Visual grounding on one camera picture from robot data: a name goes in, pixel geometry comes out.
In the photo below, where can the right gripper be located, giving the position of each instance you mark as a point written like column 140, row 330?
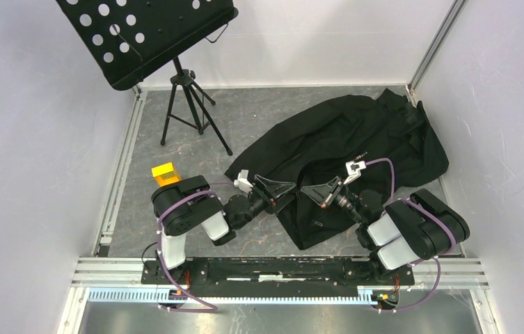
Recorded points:
column 331, row 189

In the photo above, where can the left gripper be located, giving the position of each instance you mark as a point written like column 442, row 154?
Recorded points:
column 269, row 198

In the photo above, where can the black jacket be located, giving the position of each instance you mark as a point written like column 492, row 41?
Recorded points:
column 392, row 135

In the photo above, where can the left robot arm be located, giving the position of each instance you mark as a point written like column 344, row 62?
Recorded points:
column 187, row 204

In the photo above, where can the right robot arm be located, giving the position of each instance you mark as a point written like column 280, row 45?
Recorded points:
column 405, row 232

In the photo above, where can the yellow toy block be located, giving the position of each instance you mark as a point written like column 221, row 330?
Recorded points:
column 165, row 174

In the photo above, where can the black music stand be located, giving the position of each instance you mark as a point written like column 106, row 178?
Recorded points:
column 130, row 40

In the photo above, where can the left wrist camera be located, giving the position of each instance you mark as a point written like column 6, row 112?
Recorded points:
column 242, row 182

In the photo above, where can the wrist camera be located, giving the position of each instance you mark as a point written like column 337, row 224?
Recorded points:
column 242, row 182
column 354, row 169

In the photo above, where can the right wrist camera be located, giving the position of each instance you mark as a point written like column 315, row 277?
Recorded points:
column 354, row 169

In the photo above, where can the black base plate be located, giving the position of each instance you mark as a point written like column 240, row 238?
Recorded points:
column 284, row 276

